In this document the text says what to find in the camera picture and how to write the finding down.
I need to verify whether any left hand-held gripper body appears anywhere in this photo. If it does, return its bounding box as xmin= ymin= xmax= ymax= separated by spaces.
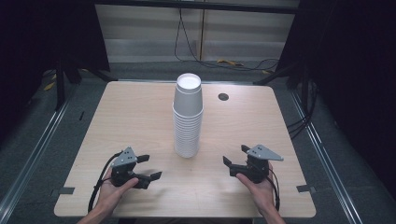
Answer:
xmin=109 ymin=147 xmax=140 ymax=188

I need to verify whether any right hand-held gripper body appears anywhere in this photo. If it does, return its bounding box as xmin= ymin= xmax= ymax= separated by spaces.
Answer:
xmin=245 ymin=144 xmax=285 ymax=185

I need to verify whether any stack of white paper cups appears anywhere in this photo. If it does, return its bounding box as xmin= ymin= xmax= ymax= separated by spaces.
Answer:
xmin=172 ymin=73 xmax=205 ymax=159

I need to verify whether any person's right hand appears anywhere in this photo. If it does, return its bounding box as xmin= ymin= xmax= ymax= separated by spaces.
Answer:
xmin=234 ymin=162 xmax=280 ymax=217

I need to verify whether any person's left hand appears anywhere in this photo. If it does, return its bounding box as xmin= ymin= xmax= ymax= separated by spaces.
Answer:
xmin=95 ymin=167 xmax=140 ymax=215

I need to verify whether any black metal stand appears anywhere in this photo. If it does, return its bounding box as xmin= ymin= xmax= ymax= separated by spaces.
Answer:
xmin=253 ymin=61 xmax=310 ymax=104
xmin=53 ymin=60 xmax=119 ymax=112

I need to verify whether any black curtain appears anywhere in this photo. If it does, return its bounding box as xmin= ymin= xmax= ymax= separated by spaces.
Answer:
xmin=0 ymin=0 xmax=111 ymax=146
xmin=275 ymin=0 xmax=396 ymax=202

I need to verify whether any black overhead bar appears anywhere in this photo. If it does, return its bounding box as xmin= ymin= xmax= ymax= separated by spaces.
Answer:
xmin=92 ymin=0 xmax=301 ymax=15

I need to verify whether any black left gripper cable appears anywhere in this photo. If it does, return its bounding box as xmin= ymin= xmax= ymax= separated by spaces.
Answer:
xmin=88 ymin=150 xmax=124 ymax=214

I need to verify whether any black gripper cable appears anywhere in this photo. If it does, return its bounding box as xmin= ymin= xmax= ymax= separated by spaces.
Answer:
xmin=88 ymin=150 xmax=124 ymax=214
xmin=265 ymin=172 xmax=281 ymax=212

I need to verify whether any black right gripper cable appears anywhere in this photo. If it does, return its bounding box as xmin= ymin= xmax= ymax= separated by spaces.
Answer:
xmin=265 ymin=172 xmax=281 ymax=212

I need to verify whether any bundle of black cables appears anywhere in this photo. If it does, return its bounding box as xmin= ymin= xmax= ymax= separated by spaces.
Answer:
xmin=286 ymin=79 xmax=319 ymax=140

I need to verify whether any metal floor rail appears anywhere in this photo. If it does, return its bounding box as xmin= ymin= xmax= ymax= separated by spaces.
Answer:
xmin=0 ymin=98 xmax=71 ymax=219
xmin=289 ymin=89 xmax=364 ymax=224

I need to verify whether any black hanging wall cable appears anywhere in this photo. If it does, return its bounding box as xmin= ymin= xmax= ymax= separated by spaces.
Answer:
xmin=173 ymin=7 xmax=280 ymax=72

